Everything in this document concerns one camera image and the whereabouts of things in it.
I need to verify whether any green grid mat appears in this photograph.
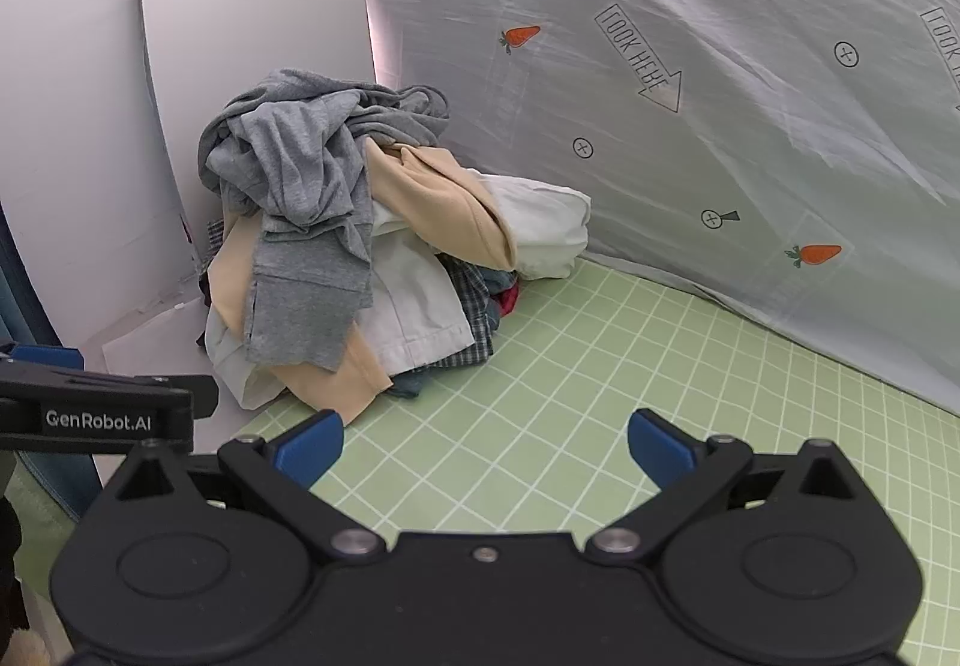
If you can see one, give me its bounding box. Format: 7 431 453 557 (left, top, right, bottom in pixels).
15 257 960 666

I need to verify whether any grey knit garment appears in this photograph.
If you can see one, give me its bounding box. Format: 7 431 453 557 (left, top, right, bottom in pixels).
197 68 451 372

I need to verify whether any grey carrot print sheet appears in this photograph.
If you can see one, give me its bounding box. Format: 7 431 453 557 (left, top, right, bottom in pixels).
337 0 960 416

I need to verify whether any plaid shirt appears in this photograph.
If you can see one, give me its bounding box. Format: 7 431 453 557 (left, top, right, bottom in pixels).
420 252 500 371

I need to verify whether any light grey garment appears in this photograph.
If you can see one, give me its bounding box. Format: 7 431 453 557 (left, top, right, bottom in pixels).
204 310 286 410

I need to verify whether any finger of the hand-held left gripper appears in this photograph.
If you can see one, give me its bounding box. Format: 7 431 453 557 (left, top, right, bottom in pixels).
0 340 85 373
154 373 220 421

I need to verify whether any dark blue garment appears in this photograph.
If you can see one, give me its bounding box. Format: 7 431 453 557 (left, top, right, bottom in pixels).
386 366 440 400

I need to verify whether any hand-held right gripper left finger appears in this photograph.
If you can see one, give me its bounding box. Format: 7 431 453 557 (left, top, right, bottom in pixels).
94 409 389 562

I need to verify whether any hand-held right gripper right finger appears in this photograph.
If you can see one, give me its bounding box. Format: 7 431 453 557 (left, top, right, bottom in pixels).
585 409 882 562

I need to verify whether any white rounded board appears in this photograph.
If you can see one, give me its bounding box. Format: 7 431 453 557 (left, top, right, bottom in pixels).
137 0 380 277

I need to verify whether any blue cloth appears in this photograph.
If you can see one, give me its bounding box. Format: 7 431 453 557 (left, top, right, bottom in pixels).
0 208 102 524

